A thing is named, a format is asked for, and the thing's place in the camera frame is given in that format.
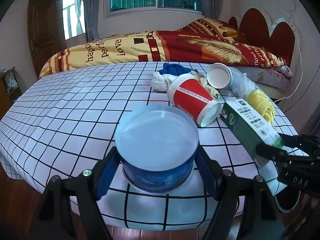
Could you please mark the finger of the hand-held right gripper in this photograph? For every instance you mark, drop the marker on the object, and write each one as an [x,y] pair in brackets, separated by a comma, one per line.
[287,140]
[272,151]

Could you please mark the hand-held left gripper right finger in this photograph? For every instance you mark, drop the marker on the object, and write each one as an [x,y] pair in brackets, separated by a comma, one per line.
[206,177]

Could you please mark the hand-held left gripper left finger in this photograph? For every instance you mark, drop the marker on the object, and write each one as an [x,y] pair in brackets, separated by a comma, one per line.
[107,176]

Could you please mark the green white carton box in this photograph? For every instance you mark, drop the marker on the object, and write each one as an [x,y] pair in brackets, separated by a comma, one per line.
[246,125]

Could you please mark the dark blue paper cup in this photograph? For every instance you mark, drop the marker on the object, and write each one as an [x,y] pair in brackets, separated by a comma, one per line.
[157,140]

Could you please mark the white blue patterned paper cup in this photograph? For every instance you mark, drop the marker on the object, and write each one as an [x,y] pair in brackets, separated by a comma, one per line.
[218,77]

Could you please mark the white plastic bag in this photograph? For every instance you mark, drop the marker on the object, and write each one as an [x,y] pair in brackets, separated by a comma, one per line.
[160,82]

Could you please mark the yellow cloth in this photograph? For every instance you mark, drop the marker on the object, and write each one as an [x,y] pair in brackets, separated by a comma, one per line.
[262,103]

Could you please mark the bed mattress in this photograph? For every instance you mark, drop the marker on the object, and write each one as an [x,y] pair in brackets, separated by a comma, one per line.
[271,78]

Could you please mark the clear plastic bag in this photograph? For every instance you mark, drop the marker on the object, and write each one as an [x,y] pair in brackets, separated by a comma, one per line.
[242,83]

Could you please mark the white black checked tablecloth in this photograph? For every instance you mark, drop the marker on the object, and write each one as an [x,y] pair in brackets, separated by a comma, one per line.
[75,110]

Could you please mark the red white paper cup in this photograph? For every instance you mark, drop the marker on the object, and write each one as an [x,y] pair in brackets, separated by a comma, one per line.
[192,96]

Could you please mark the crumpled yellowish paper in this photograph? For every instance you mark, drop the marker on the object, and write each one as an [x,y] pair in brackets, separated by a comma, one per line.
[211,90]

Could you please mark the blue cloth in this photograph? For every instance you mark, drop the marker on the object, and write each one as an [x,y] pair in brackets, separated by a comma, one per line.
[175,68]

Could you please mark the red white headboard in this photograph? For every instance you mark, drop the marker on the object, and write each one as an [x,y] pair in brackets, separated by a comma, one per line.
[257,25]

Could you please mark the wooden cabinet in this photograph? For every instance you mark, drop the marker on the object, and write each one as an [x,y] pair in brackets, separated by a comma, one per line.
[8,85]

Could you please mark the bed with red-yellow quilt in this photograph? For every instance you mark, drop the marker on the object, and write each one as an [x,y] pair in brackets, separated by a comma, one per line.
[160,45]

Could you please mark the brown wooden door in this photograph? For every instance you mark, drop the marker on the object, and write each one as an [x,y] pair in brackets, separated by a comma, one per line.
[43,30]

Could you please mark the hallway window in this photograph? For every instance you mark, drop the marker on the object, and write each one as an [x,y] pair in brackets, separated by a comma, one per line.
[72,15]

